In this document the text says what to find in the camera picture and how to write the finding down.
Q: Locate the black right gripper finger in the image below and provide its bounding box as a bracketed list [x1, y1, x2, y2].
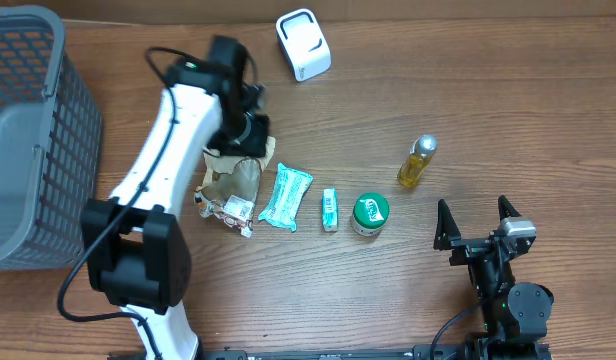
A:
[433, 199, 462, 251]
[498, 195, 521, 220]

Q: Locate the beans packet with barcode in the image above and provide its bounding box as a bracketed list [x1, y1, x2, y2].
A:
[194, 136, 276, 238]

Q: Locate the green wet wipes pack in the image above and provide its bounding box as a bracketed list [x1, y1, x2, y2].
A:
[258, 163, 313, 232]

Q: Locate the green lid white jar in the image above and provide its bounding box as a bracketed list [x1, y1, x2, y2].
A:
[351, 192, 390, 237]

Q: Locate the yellow dish soap bottle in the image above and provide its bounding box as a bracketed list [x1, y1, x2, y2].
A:
[397, 134, 437, 188]

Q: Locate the Kleenex pocket tissue pack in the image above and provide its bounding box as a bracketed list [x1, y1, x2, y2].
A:
[322, 188, 339, 232]

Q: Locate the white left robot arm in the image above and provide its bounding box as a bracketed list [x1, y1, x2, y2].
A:
[77, 35, 274, 359]

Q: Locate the white barcode scanner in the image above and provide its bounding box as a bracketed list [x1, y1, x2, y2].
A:
[275, 8, 332, 82]

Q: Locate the grey plastic shopping basket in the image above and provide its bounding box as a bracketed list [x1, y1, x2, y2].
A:
[0, 5, 103, 271]

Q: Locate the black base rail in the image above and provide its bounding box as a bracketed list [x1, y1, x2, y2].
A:
[106, 341, 554, 360]

